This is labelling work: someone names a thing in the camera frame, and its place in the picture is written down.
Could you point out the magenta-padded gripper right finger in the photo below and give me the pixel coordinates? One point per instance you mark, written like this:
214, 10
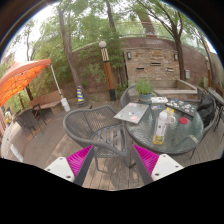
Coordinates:
148, 160

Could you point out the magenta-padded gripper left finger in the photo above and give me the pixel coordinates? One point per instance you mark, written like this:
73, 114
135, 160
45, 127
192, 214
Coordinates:
79, 160

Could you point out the clear white-capped drink bottle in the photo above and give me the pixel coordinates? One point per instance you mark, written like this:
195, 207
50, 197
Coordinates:
160, 128

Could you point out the silver laptop with stickers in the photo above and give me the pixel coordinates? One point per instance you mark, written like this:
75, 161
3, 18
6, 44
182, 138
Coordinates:
131, 112

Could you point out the small colourful card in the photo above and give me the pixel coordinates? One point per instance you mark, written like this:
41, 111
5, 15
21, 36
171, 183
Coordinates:
156, 107

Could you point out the white canopy base weight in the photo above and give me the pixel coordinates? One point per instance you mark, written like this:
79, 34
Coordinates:
65, 104

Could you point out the white paper sheet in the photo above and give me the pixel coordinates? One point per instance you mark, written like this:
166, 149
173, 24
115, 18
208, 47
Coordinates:
159, 99

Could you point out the black laptop with stickers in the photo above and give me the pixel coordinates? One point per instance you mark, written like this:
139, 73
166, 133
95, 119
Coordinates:
181, 106

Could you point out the dark patio chair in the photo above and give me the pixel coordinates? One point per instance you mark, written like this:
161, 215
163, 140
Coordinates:
29, 120

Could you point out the blue yellow striped cone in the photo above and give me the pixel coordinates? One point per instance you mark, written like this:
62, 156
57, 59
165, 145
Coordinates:
80, 95

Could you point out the wooden bench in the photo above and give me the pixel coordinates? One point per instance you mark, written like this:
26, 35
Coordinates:
46, 100

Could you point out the green plant in teal pot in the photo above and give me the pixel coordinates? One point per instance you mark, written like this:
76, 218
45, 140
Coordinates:
144, 88

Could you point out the orange canopy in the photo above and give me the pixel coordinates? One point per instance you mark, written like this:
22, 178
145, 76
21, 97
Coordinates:
20, 78

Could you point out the wooden globe lamp post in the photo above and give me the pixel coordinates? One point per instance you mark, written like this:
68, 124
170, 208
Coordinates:
108, 73

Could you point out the grey wall box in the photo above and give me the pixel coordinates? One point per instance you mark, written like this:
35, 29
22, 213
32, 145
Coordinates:
187, 74

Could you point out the black wall lamp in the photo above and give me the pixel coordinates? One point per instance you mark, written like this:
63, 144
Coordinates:
175, 57
129, 55

